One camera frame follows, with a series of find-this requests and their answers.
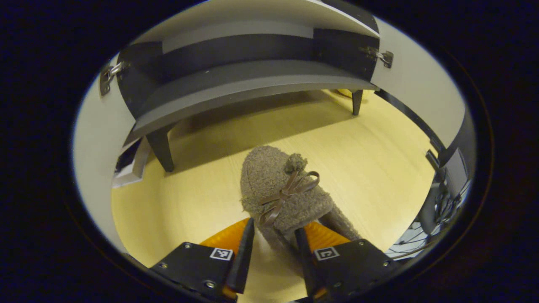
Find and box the brown fuzzy shoe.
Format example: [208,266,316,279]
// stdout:
[240,145,363,274]

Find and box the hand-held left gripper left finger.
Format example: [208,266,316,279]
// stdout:
[149,218,256,301]

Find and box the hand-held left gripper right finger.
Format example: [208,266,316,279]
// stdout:
[294,222,400,301]

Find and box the metal door hinge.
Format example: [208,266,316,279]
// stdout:
[360,45,394,69]
[99,61,127,97]

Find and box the dark wire frame object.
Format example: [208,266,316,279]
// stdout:
[385,149,472,259]

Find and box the white shoe cabinet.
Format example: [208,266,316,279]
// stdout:
[116,0,382,173]

